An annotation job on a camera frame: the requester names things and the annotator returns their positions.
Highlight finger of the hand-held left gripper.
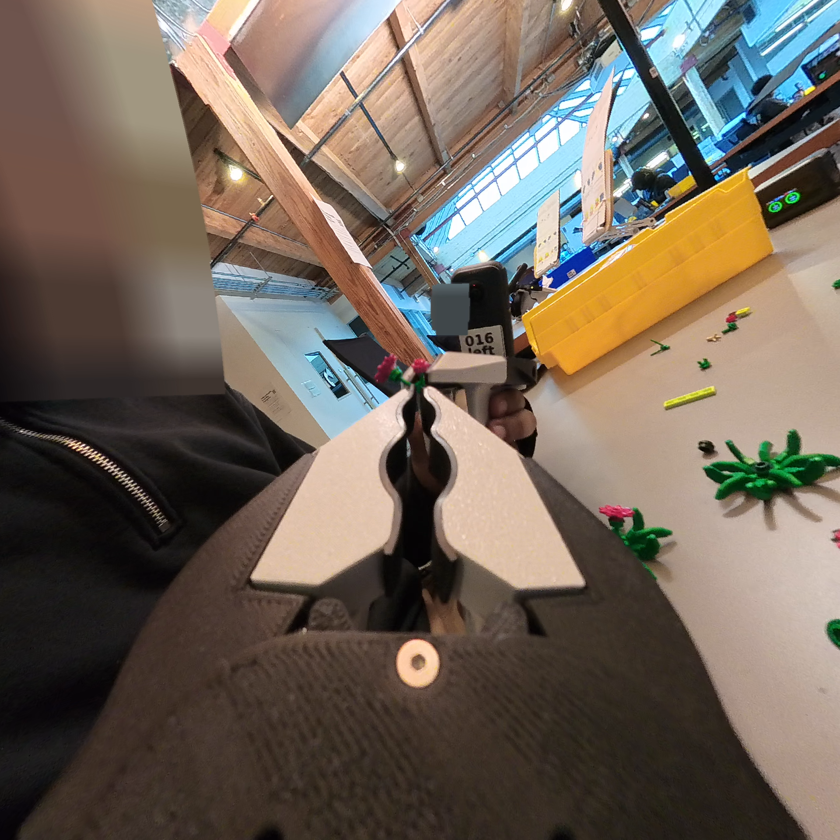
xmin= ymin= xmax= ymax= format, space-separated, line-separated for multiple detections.
xmin=425 ymin=353 xmax=511 ymax=389

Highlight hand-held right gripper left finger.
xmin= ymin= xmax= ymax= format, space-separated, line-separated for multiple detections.
xmin=249 ymin=392 xmax=418 ymax=621

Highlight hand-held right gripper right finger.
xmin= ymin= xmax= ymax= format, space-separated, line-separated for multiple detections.
xmin=423 ymin=386 xmax=585 ymax=635

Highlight person's left hand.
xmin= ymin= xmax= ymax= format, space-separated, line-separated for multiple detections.
xmin=490 ymin=389 xmax=540 ymax=458

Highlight hanging printed banner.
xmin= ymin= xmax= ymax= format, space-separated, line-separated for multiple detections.
xmin=533 ymin=189 xmax=563 ymax=278
xmin=580 ymin=64 xmax=619 ymax=245

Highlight green toy plant pink flowers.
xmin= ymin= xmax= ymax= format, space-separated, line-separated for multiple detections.
xmin=598 ymin=503 xmax=674 ymax=580

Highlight white paper notice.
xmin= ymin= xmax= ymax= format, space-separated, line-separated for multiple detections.
xmin=313 ymin=198 xmax=373 ymax=269

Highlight yellow plastic bin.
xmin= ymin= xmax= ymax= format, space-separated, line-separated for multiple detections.
xmin=521 ymin=167 xmax=776 ymax=376

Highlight wooden beam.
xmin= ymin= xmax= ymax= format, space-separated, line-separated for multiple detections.
xmin=172 ymin=31 xmax=435 ymax=366

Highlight lime green flat toy plate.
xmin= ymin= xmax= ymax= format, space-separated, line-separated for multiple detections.
xmin=662 ymin=386 xmax=718 ymax=412

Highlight person's black jacket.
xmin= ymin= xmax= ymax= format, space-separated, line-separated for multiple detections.
xmin=0 ymin=386 xmax=317 ymax=840

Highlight green leafy toy plant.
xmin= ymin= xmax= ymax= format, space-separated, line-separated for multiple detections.
xmin=702 ymin=429 xmax=840 ymax=504

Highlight black pole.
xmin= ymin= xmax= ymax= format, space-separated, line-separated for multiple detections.
xmin=596 ymin=0 xmax=718 ymax=193

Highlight black flat case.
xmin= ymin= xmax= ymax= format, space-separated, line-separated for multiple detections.
xmin=753 ymin=149 xmax=840 ymax=228

